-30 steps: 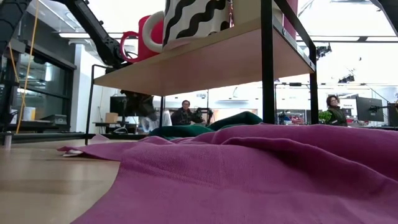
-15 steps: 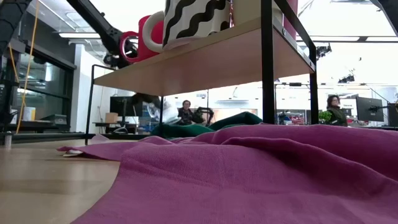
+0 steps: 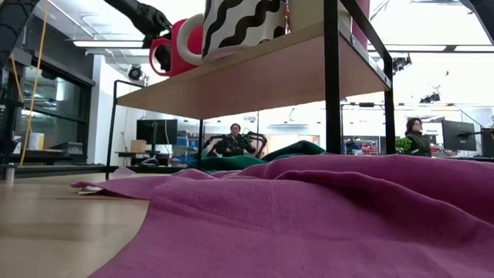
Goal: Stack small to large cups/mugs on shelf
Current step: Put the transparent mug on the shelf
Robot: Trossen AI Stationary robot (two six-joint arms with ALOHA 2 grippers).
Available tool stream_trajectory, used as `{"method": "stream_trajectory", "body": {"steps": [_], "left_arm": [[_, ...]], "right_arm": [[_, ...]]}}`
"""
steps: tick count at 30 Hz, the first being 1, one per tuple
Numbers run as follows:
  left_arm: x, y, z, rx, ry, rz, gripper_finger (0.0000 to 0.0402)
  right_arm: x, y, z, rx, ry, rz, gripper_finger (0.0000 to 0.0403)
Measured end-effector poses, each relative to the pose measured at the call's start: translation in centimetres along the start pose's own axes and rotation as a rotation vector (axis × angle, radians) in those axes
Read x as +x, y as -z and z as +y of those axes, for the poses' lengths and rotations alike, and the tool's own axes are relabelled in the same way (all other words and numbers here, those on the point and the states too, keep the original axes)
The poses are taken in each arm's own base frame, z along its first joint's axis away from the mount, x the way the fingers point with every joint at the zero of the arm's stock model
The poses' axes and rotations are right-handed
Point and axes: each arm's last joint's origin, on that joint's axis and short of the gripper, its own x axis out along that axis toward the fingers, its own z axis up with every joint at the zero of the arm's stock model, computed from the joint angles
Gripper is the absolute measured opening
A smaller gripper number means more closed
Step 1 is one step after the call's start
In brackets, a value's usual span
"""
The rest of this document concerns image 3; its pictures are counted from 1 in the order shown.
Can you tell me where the wooden shelf black metal frame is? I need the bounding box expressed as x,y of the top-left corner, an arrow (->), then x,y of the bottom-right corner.
104,0 -> 397,181

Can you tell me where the black monitor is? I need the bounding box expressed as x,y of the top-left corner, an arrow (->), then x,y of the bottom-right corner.
442,119 -> 478,152
136,118 -> 178,146

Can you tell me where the black metal rig frame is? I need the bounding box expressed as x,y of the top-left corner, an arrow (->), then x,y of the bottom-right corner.
0,164 -> 186,179

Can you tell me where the person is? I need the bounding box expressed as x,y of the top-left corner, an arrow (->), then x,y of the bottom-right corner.
404,117 -> 432,158
214,123 -> 255,158

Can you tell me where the white cylindrical container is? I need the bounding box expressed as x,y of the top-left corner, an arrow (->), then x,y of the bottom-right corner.
29,132 -> 46,151

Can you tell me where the red mug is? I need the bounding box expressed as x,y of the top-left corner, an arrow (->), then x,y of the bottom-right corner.
148,18 -> 205,77

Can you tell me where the yellow cable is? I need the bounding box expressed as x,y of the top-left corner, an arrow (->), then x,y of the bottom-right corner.
9,0 -> 50,167

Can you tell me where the beige cup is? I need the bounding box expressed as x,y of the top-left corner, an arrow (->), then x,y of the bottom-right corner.
287,0 -> 348,34

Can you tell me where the purple cloth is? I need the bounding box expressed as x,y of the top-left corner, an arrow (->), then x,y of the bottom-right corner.
71,153 -> 494,278

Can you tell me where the green cloth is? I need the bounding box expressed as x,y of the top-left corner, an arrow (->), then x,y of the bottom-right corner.
188,139 -> 327,173

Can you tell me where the black white wavy mug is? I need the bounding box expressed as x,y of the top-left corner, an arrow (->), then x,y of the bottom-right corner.
176,0 -> 287,66

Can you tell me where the green potted plant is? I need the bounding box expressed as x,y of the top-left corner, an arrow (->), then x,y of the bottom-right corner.
395,137 -> 413,155

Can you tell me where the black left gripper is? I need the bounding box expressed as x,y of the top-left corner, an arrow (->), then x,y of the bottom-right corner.
143,22 -> 173,73

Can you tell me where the black ceiling camera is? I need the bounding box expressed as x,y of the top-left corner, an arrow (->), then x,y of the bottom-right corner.
127,64 -> 144,82

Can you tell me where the grey storage box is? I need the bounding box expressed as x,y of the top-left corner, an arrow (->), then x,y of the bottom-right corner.
49,141 -> 84,155

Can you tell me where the pink tumbler cup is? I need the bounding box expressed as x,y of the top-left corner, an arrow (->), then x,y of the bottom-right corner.
347,0 -> 371,50

